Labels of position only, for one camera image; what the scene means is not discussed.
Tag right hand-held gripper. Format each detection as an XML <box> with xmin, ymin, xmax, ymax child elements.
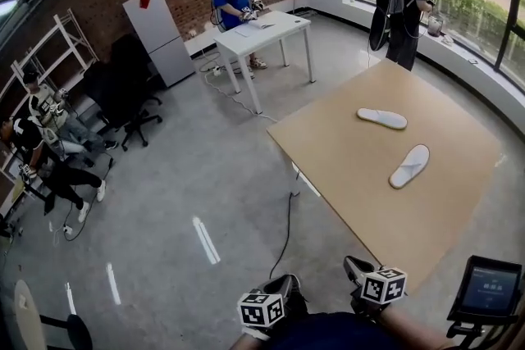
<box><xmin>343</xmin><ymin>255</ymin><xmax>408</xmax><ymax>305</ymax></box>

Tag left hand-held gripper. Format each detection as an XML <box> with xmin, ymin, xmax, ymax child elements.
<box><xmin>237</xmin><ymin>273</ymin><xmax>307</xmax><ymax>329</ymax></box>

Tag white slipper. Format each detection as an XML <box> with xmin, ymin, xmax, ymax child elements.
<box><xmin>355</xmin><ymin>107</ymin><xmax>409</xmax><ymax>131</ymax></box>
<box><xmin>387</xmin><ymin>143</ymin><xmax>431</xmax><ymax>190</ymax></box>

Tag person's right forearm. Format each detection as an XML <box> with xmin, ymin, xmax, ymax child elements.
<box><xmin>365</xmin><ymin>301</ymin><xmax>457</xmax><ymax>350</ymax></box>

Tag person's navy shirt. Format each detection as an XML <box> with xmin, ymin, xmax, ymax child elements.
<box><xmin>268</xmin><ymin>310</ymin><xmax>413</xmax><ymax>350</ymax></box>

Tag black screen stand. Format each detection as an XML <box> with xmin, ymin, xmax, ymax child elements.
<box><xmin>445</xmin><ymin>315</ymin><xmax>525</xmax><ymax>350</ymax></box>

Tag black tablet screen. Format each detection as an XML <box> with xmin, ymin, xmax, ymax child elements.
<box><xmin>446</xmin><ymin>255</ymin><xmax>524</xmax><ymax>324</ymax></box>

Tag round white table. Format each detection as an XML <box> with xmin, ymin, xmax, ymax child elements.
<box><xmin>13</xmin><ymin>279</ymin><xmax>94</xmax><ymax>350</ymax></box>

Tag black round bag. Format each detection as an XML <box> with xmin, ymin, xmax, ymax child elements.
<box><xmin>367</xmin><ymin>0</ymin><xmax>393</xmax><ymax>52</ymax></box>

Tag black office chair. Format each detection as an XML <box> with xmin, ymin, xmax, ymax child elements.
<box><xmin>84</xmin><ymin>33</ymin><xmax>164</xmax><ymax>152</ymax></box>

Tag glass jar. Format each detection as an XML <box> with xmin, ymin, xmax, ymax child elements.
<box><xmin>427</xmin><ymin>14</ymin><xmax>445</xmax><ymax>38</ymax></box>

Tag white desk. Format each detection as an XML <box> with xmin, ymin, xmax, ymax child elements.
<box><xmin>212</xmin><ymin>10</ymin><xmax>317</xmax><ymax>115</ymax></box>

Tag white paper sheets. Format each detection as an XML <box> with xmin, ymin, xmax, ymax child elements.
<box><xmin>235</xmin><ymin>17</ymin><xmax>277</xmax><ymax>39</ymax></box>

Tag white refrigerator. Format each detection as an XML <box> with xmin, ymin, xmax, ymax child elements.
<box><xmin>121</xmin><ymin>0</ymin><xmax>197</xmax><ymax>89</ymax></box>

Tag white metal shelf rack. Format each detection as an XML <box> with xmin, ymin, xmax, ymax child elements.
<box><xmin>0</xmin><ymin>7</ymin><xmax>100</xmax><ymax>144</ymax></box>

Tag black floor cable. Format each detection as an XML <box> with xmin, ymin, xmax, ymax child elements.
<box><xmin>268</xmin><ymin>171</ymin><xmax>303</xmax><ymax>280</ymax></box>

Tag white table leg frame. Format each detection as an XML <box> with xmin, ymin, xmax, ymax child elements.
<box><xmin>290</xmin><ymin>159</ymin><xmax>323</xmax><ymax>198</ymax></box>

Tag white floor cable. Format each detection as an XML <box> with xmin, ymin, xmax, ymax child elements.
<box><xmin>199</xmin><ymin>51</ymin><xmax>280</xmax><ymax>124</ymax></box>

